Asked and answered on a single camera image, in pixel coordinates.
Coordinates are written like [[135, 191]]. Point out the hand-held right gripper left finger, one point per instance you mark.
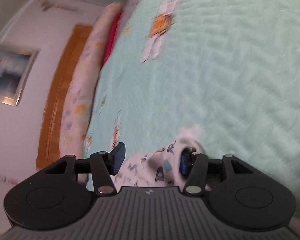
[[117, 158]]

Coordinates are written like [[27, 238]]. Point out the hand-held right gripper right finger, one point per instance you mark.
[[183, 163]]

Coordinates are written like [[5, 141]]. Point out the printed white pajama pants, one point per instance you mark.
[[150, 167]]

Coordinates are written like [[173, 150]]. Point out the floral long pillow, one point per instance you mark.
[[82, 85]]

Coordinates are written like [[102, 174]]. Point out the wooden headboard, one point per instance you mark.
[[60, 92]]

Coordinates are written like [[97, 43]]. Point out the mint bee-print quilted bedspread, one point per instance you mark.
[[215, 67]]

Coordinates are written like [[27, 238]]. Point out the red bedding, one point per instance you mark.
[[110, 40]]

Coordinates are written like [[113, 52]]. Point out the framed picture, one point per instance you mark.
[[10, 75]]

